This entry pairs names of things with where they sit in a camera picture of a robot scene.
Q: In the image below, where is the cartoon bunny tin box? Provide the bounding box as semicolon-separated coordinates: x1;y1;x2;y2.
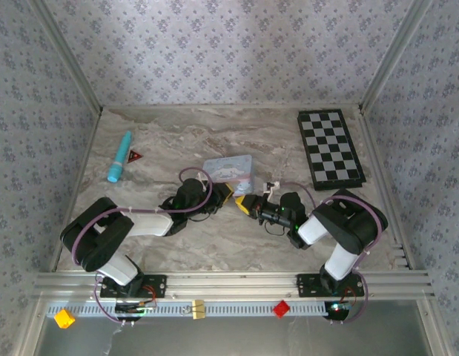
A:
202;154;257;197

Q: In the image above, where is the black grey chessboard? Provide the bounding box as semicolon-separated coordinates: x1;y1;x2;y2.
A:
297;108;368;192

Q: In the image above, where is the teal flashlight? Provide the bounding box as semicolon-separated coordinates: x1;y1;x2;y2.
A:
107;130;133;184

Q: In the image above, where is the red toy block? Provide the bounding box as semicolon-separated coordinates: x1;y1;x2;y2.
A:
272;299;292;319

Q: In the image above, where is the tan wooden clip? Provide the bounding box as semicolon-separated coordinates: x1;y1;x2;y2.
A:
191;299;208;320

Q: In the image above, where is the right controller board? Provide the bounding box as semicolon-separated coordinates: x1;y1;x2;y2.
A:
326;300;354;321

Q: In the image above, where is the controller board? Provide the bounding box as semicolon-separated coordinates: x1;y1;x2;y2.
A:
114;301;158;317
326;300;354;321

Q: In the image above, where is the left controller board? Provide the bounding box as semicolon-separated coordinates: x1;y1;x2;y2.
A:
114;301;158;317

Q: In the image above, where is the orange toy block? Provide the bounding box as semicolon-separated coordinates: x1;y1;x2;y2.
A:
53;309;76;330

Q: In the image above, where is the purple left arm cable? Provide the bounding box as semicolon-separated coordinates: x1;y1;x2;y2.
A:
70;167;214;328

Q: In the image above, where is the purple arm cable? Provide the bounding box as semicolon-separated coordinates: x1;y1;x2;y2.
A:
273;181;384;326
70;167;214;328

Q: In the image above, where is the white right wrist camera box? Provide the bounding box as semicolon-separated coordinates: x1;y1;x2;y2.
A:
263;180;283;197

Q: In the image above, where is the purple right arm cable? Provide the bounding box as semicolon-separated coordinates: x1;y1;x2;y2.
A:
273;181;384;326

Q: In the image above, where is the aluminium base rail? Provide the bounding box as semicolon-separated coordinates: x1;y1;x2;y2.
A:
32;270;436;300

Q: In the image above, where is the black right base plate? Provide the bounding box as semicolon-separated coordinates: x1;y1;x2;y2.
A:
296;272;366;298

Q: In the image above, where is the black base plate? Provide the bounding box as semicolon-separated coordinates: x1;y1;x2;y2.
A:
296;272;366;298
99;273;168;299

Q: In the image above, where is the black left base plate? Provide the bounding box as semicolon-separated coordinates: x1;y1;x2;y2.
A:
99;273;168;299

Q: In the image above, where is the aluminium side rail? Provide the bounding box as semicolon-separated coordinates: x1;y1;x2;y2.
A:
357;105;417;270

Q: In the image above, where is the grey slotted cable duct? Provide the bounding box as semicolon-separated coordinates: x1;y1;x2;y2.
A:
46;299;328;319

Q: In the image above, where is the aluminium frame post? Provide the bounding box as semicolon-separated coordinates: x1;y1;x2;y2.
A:
27;0;105;113
360;0;435;112

